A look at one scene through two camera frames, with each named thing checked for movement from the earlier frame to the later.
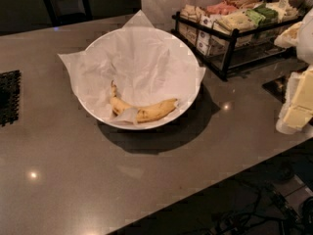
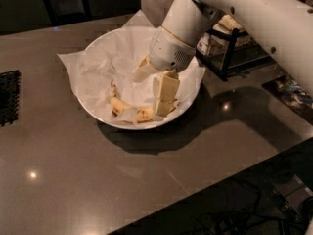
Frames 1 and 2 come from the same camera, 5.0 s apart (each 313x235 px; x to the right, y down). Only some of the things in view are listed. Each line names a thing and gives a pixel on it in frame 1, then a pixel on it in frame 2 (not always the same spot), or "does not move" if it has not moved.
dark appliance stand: [67, 3] does not move
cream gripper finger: [297, 110] -> [170, 53]
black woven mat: [10, 97] does not move
